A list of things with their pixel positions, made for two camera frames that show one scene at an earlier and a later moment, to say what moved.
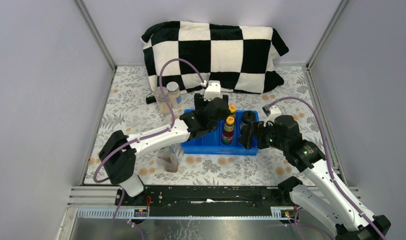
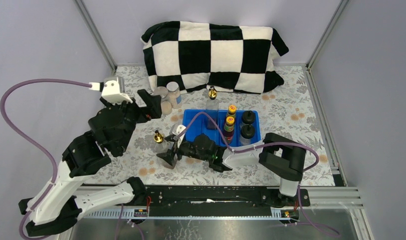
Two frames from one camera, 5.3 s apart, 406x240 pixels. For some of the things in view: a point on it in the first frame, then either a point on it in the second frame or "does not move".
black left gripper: [198, 102] -> [152, 102]
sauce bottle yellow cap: [228, 134] does not move
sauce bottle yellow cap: [232, 108] does not move
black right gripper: [256, 127] -> [169, 155]
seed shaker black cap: [246, 140] does not move
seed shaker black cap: [248, 117] does not move
